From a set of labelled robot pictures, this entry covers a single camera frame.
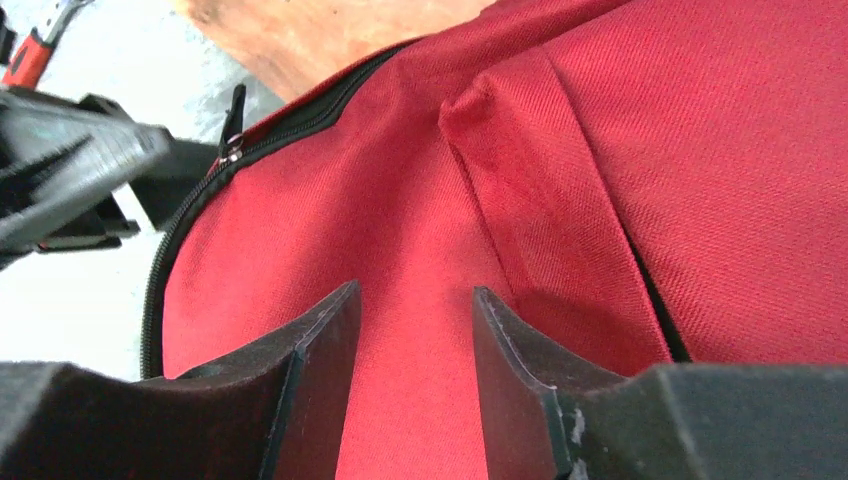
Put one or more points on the wooden base board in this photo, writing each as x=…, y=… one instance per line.
x=293, y=45

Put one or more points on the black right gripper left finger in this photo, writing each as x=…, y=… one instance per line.
x=272, y=409

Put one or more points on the red handled adjustable wrench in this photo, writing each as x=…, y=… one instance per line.
x=30, y=60

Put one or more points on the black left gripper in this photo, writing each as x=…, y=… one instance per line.
x=61, y=160

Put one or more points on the red backpack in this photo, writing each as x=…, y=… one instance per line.
x=640, y=180

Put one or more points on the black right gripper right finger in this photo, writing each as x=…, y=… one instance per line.
x=547, y=413

